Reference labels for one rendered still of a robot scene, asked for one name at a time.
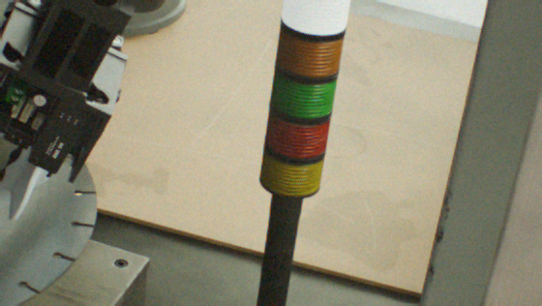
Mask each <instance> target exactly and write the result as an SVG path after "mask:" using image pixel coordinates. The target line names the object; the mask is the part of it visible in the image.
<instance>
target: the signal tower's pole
mask: <svg viewBox="0 0 542 306"><path fill-rule="evenodd" d="M302 205H303V199H285V198H280V197H277V196H274V195H272V194H271V199H270V206H269V219H268V226H267V233H266V239H265V246H264V253H263V260H262V267H261V273H260V281H259V288H258V295H257V302H256V306H286V302H287V295H288V289H289V283H290V275H291V269H292V264H293V258H294V251H295V245H296V239H297V232H298V227H299V221H300V217H301V212H302Z"/></svg>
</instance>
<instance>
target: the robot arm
mask: <svg viewBox="0 0 542 306"><path fill-rule="evenodd" d="M14 1H19V0H0V4H5V3H10V2H14ZM165 1H166V0H26V1H23V2H15V3H10V4H9V5H8V8H7V10H6V12H5V13H4V16H5V18H6V19H7V20H6V21H5V22H4V24H3V25H2V28H1V30H0V148H1V138H3V139H5V140H7V141H9V142H11V143H13V144H15V145H18V146H19V148H17V149H16V150H14V151H13V152H12V153H11V155H10V158H9V161H8V163H7V165H6V167H5V168H3V169H2V170H1V171H0V208H2V207H5V206H7V205H9V206H10V220H13V221H15V220H17V219H18V217H19V216H20V215H21V213H22V212H23V210H24V208H25V207H26V204H27V202H28V200H29V198H30V196H31V192H32V190H34V189H35V188H37V187H38V186H40V185H41V184H43V183H44V182H46V181H47V180H48V179H49V177H50V176H51V175H52V174H56V173H57V172H58V170H59V169H60V168H61V166H62V164H63V163H64V164H65V165H66V166H72V170H71V173H70V176H69V180H68V181H69V182H72V183H74V181H75V179H76V177H77V175H78V174H79V172H80V170H81V169H82V167H83V165H84V164H85V162H86V160H87V159H88V157H89V155H90V154H91V152H92V150H93V148H94V147H95V145H96V143H97V142H98V140H99V139H100V138H101V136H102V135H103V133H104V131H105V128H106V126H107V124H108V122H109V121H110V119H111V117H112V115H113V111H114V107H115V104H116V103H117V102H118V101H119V99H120V96H121V92H122V90H121V88H120V84H121V80H122V77H123V74H124V71H125V67H126V64H127V59H128V56H126V55H124V54H123V52H122V50H121V47H122V44H123V41H124V39H123V38H121V35H122V33H123V32H124V29H125V27H126V25H127V24H128V22H129V20H131V18H132V17H133V14H134V13H148V12H153V11H156V10H158V9H159V8H160V7H161V6H162V5H163V4H164V3H165Z"/></svg>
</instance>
